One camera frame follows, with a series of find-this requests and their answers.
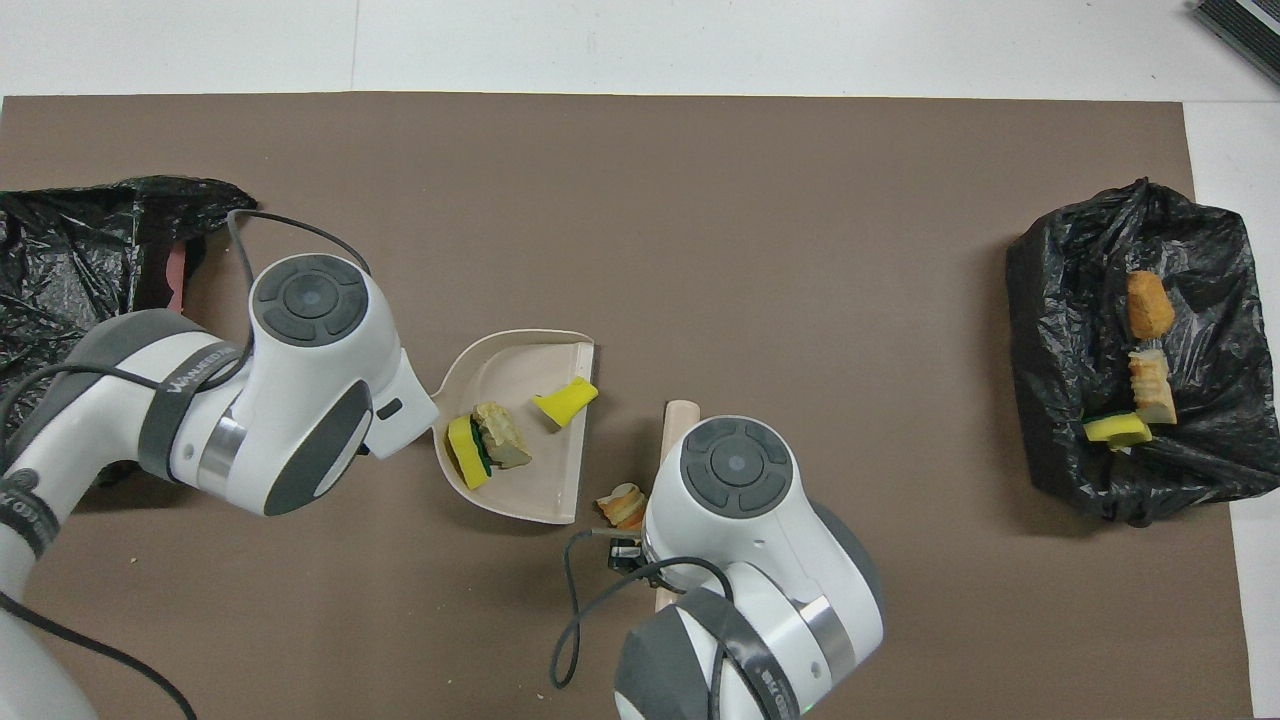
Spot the beige plastic dustpan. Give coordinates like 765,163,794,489
432,330,599,526

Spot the black bag over pink bin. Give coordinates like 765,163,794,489
0,176,259,481

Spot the dark ribbed panel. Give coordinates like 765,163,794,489
1190,0,1280,86

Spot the green and yellow sponge piece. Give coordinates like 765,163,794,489
446,414,493,491

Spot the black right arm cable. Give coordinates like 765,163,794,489
550,528,741,720

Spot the orange brown sponge piece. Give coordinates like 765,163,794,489
1127,270,1177,341

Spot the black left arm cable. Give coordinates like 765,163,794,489
0,208,373,720

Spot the black bag lined bin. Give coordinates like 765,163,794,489
1005,178,1280,528

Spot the notched yellow sponge piece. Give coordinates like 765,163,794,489
1083,411,1154,451

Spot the pale sponge piece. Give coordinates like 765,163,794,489
472,402,533,469

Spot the brown table mat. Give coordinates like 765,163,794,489
0,93,1253,720

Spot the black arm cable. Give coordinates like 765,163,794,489
550,528,741,720
0,208,373,720

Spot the beige hand brush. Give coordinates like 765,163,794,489
653,400,703,613

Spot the beige sponge piece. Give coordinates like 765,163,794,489
596,482,649,531

